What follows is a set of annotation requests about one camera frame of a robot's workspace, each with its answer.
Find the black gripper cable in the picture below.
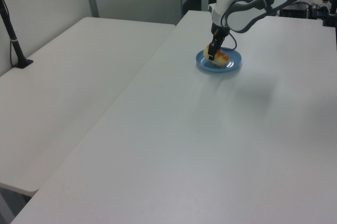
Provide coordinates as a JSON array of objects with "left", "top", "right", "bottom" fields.
[{"left": 223, "top": 32, "right": 238, "bottom": 52}]

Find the thin black stand cable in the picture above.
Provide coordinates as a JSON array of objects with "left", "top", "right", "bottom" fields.
[{"left": 9, "top": 40, "right": 16, "bottom": 68}]

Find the black table clamp mount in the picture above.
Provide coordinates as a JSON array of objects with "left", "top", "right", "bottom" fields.
[{"left": 321, "top": 0, "right": 337, "bottom": 28}]

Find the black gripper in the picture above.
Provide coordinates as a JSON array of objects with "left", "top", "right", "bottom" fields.
[{"left": 207, "top": 22, "right": 231, "bottom": 61}]

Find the black camera stand pole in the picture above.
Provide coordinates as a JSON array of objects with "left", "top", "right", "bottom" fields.
[{"left": 0, "top": 0, "right": 34, "bottom": 69}]

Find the blue plastic plate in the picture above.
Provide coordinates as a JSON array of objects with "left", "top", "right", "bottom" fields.
[{"left": 195, "top": 46, "right": 242, "bottom": 74}]

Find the black electronics box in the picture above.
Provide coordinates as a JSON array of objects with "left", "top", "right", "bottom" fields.
[{"left": 279, "top": 2, "right": 309, "bottom": 18}]

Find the toy bread with orange topping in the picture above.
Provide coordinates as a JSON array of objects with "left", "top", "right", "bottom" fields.
[{"left": 204, "top": 45, "right": 230, "bottom": 68}]

